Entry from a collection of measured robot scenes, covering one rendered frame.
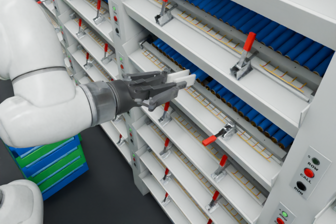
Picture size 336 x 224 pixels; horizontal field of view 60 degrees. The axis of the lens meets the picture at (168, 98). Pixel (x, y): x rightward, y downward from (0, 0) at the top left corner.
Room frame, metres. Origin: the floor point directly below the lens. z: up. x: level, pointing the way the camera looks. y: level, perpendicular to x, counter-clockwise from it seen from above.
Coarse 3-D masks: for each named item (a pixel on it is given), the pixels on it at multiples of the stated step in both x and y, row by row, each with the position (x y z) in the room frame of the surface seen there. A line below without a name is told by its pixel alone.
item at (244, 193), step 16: (144, 112) 0.77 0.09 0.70; (160, 112) 0.72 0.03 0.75; (176, 112) 0.71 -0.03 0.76; (160, 128) 0.67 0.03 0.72; (176, 128) 0.65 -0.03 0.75; (192, 128) 0.64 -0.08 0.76; (176, 144) 0.59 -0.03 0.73; (192, 144) 0.58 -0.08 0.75; (208, 144) 0.57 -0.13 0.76; (192, 160) 0.53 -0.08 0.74; (208, 160) 0.52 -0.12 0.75; (224, 160) 0.47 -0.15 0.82; (208, 176) 0.47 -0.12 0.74; (224, 176) 0.46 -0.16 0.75; (240, 176) 0.46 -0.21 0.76; (224, 192) 0.42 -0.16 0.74; (240, 192) 0.41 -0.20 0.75; (256, 192) 0.41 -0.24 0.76; (240, 208) 0.37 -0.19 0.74; (256, 208) 0.37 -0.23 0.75
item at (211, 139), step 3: (225, 129) 0.46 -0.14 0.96; (219, 132) 0.45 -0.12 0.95; (222, 132) 0.45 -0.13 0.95; (225, 132) 0.46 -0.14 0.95; (213, 135) 0.44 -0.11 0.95; (216, 135) 0.45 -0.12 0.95; (219, 135) 0.45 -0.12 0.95; (207, 138) 0.43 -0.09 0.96; (210, 138) 0.43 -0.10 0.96; (213, 138) 0.43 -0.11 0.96; (204, 141) 0.42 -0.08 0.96; (207, 141) 0.42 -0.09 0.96; (210, 141) 0.43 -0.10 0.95; (204, 144) 0.42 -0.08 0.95; (207, 144) 0.42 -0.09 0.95
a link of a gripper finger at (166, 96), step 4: (172, 88) 0.51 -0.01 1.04; (176, 88) 0.52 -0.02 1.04; (164, 92) 0.49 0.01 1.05; (168, 92) 0.50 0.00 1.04; (172, 92) 0.50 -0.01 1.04; (156, 96) 0.47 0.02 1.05; (160, 96) 0.48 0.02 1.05; (164, 96) 0.48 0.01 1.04; (168, 96) 0.49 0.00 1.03; (172, 96) 0.50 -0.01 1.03; (176, 96) 0.51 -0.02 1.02; (152, 100) 0.46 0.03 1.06; (156, 100) 0.46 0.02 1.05; (160, 100) 0.47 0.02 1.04; (164, 100) 0.48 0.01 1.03; (168, 100) 0.49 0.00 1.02; (152, 104) 0.45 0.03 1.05; (156, 104) 0.47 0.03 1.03; (160, 104) 0.47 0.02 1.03; (148, 108) 0.45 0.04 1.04
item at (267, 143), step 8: (144, 48) 0.82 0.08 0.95; (152, 48) 0.79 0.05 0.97; (152, 56) 0.77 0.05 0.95; (160, 56) 0.75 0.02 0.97; (168, 64) 0.71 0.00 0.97; (184, 88) 0.62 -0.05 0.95; (200, 88) 0.60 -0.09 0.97; (208, 96) 0.57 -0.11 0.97; (208, 104) 0.55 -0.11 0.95; (216, 104) 0.54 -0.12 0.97; (224, 104) 0.53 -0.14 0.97; (224, 112) 0.51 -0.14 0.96; (232, 112) 0.50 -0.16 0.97; (232, 120) 0.49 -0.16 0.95; (240, 120) 0.48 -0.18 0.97; (248, 128) 0.45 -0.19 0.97; (240, 136) 0.45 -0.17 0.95; (256, 136) 0.43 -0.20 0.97; (264, 136) 0.43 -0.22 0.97; (264, 144) 0.41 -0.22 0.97; (272, 144) 0.40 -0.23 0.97; (272, 152) 0.39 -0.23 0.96; (280, 152) 0.38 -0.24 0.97; (280, 160) 0.37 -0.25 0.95
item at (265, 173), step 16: (144, 32) 0.85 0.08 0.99; (128, 48) 0.82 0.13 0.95; (144, 64) 0.76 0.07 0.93; (192, 96) 0.60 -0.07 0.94; (192, 112) 0.55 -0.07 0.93; (208, 112) 0.54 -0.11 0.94; (208, 128) 0.49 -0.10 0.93; (256, 128) 0.47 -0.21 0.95; (224, 144) 0.44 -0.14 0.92; (240, 144) 0.43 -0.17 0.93; (240, 160) 0.40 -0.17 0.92; (256, 160) 0.39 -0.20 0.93; (272, 160) 0.38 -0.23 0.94; (256, 176) 0.36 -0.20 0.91; (272, 176) 0.35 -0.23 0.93
